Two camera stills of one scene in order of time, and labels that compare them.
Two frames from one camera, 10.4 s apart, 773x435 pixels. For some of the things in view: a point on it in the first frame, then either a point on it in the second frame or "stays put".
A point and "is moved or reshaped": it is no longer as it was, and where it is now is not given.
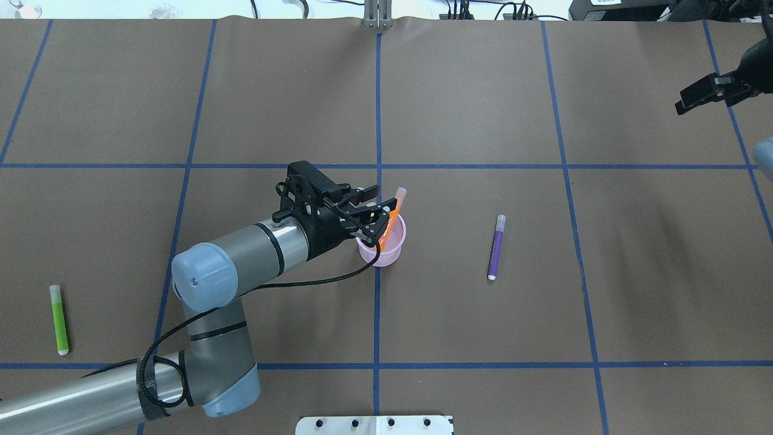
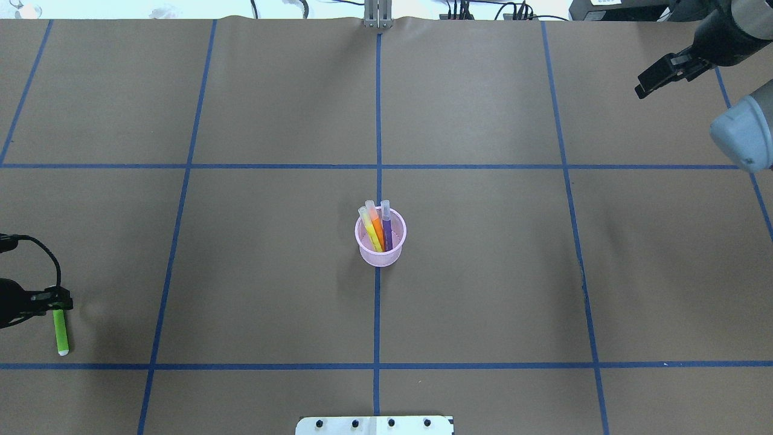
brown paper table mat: x=581 y=258 stays put
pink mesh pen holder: x=394 y=246 stays put
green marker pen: x=60 y=319 stays put
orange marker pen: x=400 y=194 is moved or reshaped
